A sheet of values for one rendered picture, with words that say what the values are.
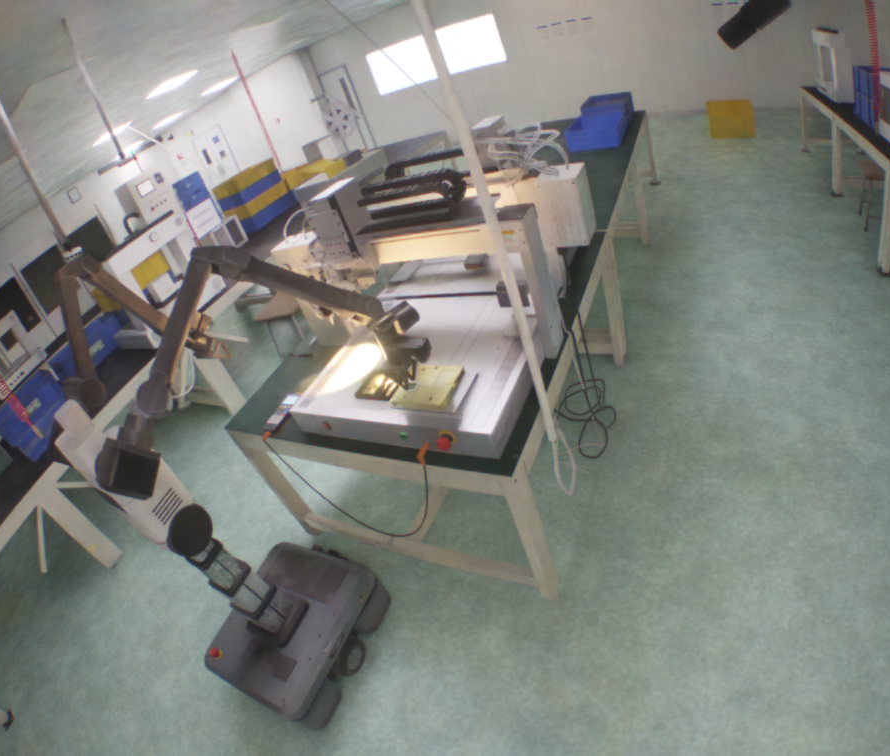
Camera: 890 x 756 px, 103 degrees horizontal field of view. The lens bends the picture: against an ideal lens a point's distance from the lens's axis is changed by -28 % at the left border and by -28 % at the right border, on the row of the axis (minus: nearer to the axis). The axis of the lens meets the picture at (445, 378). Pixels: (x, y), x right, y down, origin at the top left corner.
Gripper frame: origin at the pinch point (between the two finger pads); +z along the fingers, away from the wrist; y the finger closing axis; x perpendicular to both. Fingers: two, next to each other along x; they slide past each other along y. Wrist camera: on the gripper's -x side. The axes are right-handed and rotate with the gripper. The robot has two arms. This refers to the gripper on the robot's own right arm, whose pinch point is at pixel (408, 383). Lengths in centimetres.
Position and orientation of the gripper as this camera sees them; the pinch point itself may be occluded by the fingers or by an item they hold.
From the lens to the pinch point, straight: 138.5
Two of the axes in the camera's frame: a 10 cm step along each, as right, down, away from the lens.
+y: 4.1, -6.5, 6.4
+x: -8.6, -0.4, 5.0
